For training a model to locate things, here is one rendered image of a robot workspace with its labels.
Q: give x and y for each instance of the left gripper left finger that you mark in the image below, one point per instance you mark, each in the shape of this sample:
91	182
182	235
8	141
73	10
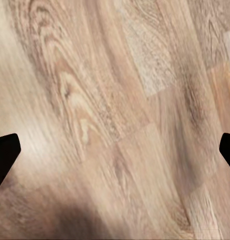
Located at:
10	148

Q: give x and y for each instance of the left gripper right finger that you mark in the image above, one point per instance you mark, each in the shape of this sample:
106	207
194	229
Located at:
224	147

